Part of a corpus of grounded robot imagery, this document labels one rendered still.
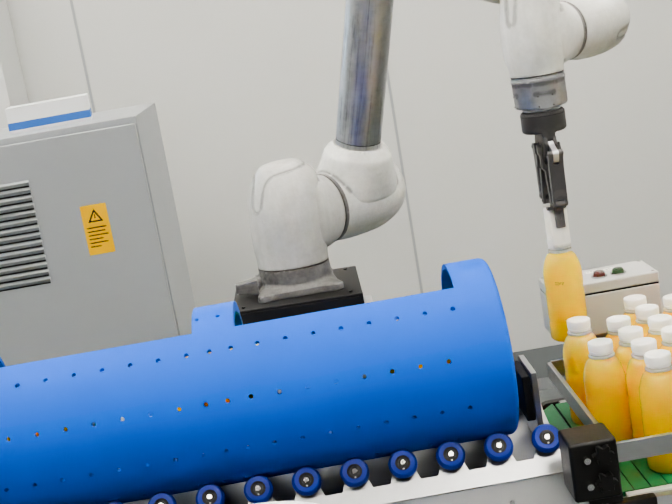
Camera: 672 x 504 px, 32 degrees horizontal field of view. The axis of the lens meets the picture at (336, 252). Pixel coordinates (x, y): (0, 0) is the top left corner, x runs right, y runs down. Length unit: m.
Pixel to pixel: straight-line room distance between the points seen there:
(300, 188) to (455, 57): 2.31
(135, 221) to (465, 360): 1.83
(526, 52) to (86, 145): 1.75
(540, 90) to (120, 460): 0.89
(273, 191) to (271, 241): 0.10
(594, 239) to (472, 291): 3.10
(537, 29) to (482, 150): 2.78
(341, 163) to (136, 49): 2.23
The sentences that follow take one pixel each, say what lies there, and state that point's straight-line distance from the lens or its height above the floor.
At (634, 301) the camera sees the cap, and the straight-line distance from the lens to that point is 2.10.
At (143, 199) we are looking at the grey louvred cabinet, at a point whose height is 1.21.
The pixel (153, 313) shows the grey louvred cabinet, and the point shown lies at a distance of 3.49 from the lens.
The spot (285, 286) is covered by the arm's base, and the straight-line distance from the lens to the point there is 2.46.
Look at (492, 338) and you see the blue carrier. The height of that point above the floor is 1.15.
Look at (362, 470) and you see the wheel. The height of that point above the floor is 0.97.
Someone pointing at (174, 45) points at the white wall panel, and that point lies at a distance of 4.64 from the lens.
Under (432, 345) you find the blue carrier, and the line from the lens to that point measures 1.75.
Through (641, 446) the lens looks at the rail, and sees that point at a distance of 1.79.
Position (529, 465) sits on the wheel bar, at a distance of 1.86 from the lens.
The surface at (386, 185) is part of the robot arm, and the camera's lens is 2.58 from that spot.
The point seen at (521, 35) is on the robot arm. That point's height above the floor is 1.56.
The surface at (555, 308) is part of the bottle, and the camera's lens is 2.06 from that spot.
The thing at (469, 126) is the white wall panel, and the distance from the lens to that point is 4.70.
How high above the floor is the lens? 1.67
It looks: 12 degrees down
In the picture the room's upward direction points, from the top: 10 degrees counter-clockwise
